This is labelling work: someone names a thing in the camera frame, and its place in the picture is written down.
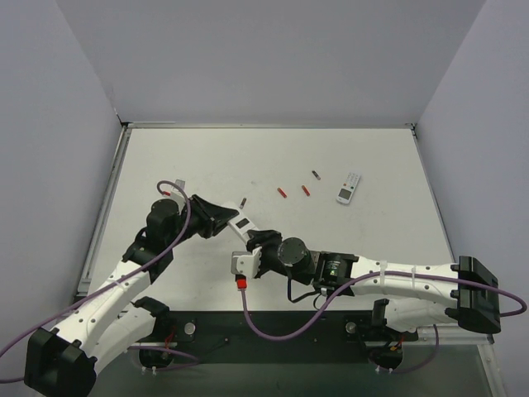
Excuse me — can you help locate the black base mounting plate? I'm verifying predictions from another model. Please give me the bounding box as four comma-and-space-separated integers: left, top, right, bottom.
140, 310, 418, 367

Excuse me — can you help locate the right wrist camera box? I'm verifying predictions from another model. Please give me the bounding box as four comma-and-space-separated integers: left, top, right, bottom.
231, 247, 262, 279

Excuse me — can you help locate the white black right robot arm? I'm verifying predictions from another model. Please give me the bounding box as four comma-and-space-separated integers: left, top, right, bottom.
246, 230, 501, 334

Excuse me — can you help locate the small white remote with buttons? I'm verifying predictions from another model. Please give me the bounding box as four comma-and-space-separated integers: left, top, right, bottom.
336, 172, 361, 205

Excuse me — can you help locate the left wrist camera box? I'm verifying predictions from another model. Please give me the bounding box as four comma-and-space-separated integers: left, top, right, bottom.
174, 179, 185, 190

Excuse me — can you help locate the long white remote control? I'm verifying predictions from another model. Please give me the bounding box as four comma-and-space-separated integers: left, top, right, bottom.
222, 202, 259, 245

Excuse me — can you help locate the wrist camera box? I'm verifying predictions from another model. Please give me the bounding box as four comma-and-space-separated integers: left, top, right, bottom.
231, 247, 262, 279
174, 179, 185, 190

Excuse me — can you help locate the red orange battery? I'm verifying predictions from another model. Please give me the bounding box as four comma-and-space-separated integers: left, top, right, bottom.
301, 184, 311, 197
277, 188, 288, 199

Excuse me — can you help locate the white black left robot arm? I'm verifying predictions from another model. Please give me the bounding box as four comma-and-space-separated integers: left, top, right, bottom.
23, 195, 239, 396

